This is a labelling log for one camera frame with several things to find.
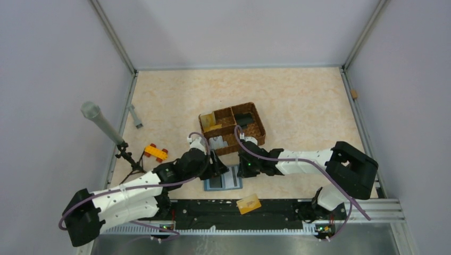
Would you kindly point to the black VIP card stack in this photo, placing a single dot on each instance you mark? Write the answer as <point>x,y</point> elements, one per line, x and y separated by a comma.
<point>244,119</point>

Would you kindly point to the gold credit card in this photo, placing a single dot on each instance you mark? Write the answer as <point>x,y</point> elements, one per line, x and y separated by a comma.
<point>248,204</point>

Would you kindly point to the yellow red toy car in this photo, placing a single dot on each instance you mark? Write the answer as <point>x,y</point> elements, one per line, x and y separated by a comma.
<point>153,150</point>

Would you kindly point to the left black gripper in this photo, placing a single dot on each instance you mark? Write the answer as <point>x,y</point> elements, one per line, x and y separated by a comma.
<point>216,168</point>

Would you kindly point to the white blue card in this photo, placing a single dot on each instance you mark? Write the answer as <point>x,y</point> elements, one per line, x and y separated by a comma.
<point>231,179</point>

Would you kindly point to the woven wicker tray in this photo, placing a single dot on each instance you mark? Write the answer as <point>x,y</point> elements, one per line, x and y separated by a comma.
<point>225,116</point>

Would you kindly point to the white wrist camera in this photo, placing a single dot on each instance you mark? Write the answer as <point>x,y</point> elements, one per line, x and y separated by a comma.
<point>197,143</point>
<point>244,138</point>

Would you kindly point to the grey metal tube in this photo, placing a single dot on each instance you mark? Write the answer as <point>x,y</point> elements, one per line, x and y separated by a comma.
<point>92,112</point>

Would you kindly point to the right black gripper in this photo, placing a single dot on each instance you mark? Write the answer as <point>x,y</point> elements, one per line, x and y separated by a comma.
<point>243,172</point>

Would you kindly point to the single black VIP card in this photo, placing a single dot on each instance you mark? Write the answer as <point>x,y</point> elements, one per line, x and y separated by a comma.
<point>215,183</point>

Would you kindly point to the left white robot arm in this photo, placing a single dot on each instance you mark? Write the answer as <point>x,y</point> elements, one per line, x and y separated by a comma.
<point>88,214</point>

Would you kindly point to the black tube clamp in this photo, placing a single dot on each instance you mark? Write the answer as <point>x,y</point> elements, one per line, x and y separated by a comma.
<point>137,167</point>

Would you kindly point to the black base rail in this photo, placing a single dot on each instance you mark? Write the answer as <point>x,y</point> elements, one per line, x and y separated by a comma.
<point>273,214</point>

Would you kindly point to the small tan cork piece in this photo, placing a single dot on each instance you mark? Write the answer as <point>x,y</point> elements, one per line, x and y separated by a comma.
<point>354,94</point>

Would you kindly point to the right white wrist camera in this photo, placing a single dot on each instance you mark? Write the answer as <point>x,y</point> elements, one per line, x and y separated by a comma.
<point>244,138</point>

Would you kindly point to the blue leather card holder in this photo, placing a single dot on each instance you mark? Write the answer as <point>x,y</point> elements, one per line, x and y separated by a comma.
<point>206,188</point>

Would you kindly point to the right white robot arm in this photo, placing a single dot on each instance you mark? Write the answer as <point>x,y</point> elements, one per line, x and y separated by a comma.
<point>350,172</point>

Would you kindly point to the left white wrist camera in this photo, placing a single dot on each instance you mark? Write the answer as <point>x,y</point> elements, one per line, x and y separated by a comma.
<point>197,143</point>

